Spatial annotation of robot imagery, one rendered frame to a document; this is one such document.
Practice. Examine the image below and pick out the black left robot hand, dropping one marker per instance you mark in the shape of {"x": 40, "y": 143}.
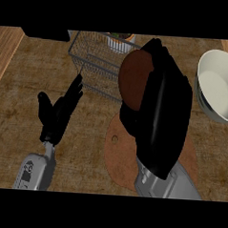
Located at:
{"x": 60, "y": 115}

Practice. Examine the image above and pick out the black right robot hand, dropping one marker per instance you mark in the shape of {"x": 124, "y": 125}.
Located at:
{"x": 165, "y": 115}

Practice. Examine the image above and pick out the brown cupcake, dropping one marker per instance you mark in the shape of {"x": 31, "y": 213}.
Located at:
{"x": 134, "y": 79}

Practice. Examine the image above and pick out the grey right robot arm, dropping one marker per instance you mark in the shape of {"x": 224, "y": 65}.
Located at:
{"x": 175, "y": 188}

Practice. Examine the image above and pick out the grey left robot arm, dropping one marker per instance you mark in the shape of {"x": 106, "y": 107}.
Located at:
{"x": 32, "y": 173}

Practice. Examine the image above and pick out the round brown cutting board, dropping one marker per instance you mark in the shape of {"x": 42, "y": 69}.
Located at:
{"x": 119, "y": 157}

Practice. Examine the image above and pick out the white bowl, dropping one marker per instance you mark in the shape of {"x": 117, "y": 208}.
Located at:
{"x": 217, "y": 90}

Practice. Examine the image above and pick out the black appliance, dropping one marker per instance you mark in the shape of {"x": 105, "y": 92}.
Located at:
{"x": 44, "y": 33}

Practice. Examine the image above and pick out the white potted plant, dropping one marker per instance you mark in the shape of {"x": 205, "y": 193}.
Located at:
{"x": 120, "y": 43}

